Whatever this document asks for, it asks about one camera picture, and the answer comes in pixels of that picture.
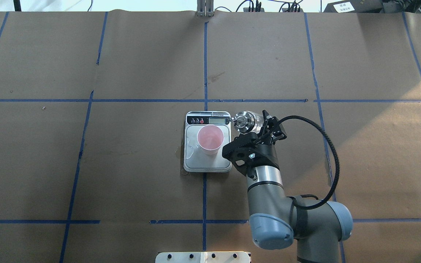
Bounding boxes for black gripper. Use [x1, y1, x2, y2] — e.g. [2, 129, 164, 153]
[222, 110, 287, 175]

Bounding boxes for clear glass sauce bottle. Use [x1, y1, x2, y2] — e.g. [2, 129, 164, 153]
[230, 111, 265, 135]

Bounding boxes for pink paper cup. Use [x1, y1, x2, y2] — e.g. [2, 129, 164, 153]
[197, 125, 224, 156]

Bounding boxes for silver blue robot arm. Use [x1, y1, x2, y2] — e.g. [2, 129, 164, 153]
[222, 110, 353, 263]

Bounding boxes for silver digital kitchen scale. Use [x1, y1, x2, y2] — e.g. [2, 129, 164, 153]
[183, 111, 232, 173]

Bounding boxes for black device with label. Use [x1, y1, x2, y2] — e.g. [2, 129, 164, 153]
[322, 0, 384, 13]

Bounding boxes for black corrugated cable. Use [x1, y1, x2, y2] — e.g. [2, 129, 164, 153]
[278, 115, 340, 210]

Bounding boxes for black cables at table edge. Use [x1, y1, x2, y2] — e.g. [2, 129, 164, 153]
[216, 0, 304, 13]

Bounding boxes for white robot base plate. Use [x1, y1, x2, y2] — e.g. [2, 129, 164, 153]
[155, 251, 252, 263]

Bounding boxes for aluminium frame post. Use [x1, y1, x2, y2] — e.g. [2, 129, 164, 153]
[196, 0, 215, 17]

